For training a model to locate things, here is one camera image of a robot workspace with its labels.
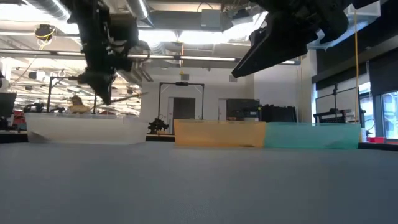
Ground black post stand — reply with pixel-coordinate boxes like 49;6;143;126
46;76;71;113

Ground teal plastic bin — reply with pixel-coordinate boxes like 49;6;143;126
263;121;362;150

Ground yellow cable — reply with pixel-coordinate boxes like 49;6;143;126
354;9;359;124

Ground black tripod stand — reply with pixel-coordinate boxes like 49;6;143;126
313;83;361;124

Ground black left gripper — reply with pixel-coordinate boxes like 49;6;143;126
60;0;140;106

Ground black monitor screen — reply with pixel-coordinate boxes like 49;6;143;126
226;98;261;121

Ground black equipment cases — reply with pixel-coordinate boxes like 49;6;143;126
259;104;298;123

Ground grey table mat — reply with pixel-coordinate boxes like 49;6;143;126
0;141;398;224

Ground clear plastic bin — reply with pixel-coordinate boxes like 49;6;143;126
24;112;149;146

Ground orange plastic bin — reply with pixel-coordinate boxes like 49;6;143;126
174;119;267;148

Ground ceiling cable reel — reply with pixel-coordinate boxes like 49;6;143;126
34;24;57;41

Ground silver ventilation duct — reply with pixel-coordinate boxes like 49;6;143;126
126;0;155;27

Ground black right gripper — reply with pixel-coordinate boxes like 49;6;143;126
231;0;349;78

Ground grey ceiling box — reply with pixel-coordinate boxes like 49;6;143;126
200;8;222;29

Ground long ceiling light bar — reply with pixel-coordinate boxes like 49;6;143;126
127;54;237;62

